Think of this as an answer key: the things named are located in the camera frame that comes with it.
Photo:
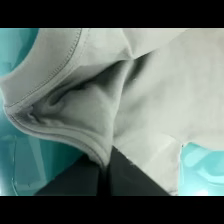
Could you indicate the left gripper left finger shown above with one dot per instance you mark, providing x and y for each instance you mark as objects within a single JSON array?
[{"x": 78, "y": 180}]

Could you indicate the white T-shirt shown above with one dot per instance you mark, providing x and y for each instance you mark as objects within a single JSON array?
[{"x": 156, "y": 86}]

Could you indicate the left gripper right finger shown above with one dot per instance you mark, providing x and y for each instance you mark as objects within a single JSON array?
[{"x": 133, "y": 178}]

